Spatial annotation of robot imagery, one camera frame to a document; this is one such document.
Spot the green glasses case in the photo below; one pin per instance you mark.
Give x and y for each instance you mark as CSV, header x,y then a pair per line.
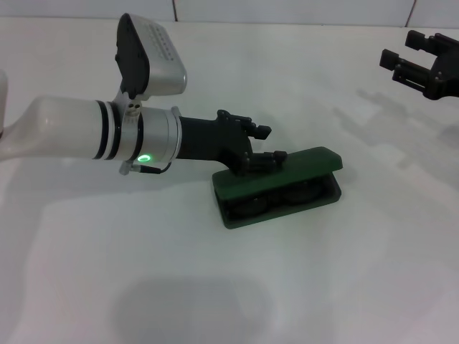
x,y
301,161

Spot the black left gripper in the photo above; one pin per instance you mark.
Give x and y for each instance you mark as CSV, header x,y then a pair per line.
x,y
208,138

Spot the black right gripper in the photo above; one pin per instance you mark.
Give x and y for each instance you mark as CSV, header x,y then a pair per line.
x,y
446,68

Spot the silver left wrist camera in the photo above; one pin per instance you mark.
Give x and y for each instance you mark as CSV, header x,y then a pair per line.
x,y
161,64

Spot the black glasses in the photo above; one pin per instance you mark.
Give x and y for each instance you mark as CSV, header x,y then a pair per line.
x,y
247,209

